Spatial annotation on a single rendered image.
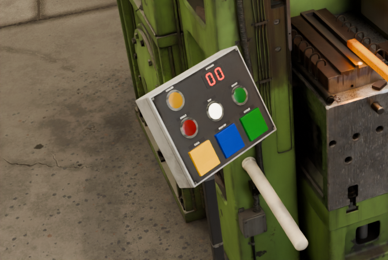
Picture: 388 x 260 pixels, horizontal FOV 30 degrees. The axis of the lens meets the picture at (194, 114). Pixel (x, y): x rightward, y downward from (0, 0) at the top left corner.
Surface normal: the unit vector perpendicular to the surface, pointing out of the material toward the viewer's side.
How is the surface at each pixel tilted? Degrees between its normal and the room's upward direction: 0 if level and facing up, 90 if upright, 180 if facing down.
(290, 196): 90
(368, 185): 90
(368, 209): 90
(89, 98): 0
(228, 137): 60
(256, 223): 90
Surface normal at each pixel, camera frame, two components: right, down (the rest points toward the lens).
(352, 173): 0.31, 0.51
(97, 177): -0.11, -0.81
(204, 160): 0.53, -0.10
